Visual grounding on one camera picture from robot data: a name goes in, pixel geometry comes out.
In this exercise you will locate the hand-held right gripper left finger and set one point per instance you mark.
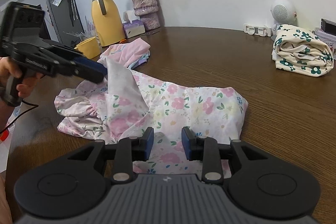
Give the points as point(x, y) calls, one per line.
point(149, 144)

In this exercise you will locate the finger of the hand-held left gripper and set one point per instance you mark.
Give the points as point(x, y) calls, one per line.
point(92, 76)
point(92, 65)

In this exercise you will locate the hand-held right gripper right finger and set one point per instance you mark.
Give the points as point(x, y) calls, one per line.
point(187, 145)

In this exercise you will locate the pink floral garment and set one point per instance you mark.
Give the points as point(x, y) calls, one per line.
point(183, 106)

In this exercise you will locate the person's left hand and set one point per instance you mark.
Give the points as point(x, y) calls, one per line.
point(6, 67)

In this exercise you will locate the yellow cup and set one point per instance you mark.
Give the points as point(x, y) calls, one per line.
point(89, 48)

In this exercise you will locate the pink garment with purple trim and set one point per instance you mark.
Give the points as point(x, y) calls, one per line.
point(131, 52)

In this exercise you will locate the grey refrigerator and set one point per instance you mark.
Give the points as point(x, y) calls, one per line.
point(63, 16)

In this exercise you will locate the yellow thermos jug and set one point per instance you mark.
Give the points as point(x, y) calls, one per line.
point(107, 22)

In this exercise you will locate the purple tissue box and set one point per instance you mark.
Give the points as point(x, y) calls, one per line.
point(134, 29)

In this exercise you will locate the pink textured vase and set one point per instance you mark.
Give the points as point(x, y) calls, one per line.
point(145, 6)

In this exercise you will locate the white power strip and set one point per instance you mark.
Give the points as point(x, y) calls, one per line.
point(256, 29)

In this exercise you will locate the folded cream floral garment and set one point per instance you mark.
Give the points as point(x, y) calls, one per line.
point(294, 56)

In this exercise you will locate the white robot speaker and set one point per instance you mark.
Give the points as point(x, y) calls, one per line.
point(282, 11)

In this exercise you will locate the grey tin box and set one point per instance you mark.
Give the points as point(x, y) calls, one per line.
point(329, 43)

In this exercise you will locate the small black box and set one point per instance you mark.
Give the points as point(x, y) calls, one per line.
point(329, 26)

